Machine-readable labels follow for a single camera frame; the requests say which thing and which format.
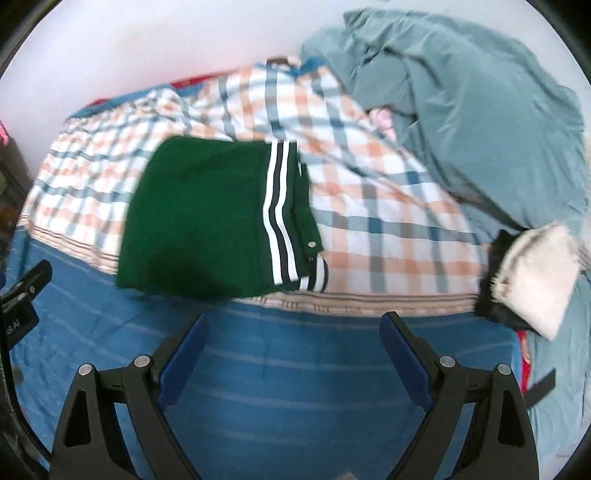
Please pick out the red mattress edge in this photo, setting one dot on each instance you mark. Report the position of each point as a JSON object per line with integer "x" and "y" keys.
{"x": 522, "y": 360}

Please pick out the dark bedside furniture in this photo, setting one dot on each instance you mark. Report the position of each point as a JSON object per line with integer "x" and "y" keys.
{"x": 11, "y": 180}

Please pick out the pink cloth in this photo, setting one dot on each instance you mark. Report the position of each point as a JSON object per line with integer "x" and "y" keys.
{"x": 384, "y": 122}

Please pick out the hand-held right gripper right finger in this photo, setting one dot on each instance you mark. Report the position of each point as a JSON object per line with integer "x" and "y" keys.
{"x": 406, "y": 369}

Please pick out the teal grey duvet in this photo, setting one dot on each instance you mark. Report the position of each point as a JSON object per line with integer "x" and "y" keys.
{"x": 485, "y": 115}

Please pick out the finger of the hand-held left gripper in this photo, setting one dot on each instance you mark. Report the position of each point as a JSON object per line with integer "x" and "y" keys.
{"x": 32, "y": 279}

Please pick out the blue striped bed sheet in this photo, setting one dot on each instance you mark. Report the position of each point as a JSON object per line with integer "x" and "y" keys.
{"x": 295, "y": 378}

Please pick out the plaid blanket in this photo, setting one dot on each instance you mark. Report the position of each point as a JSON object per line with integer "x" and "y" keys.
{"x": 369, "y": 207}

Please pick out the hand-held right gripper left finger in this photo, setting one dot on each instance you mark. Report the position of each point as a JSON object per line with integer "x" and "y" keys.
{"x": 184, "y": 364}

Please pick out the beige and black fleece garment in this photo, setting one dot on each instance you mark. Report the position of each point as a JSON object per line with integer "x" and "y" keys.
{"x": 535, "y": 281}

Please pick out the green jacket with striped hem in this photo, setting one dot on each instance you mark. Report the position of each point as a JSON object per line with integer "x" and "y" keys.
{"x": 198, "y": 217}

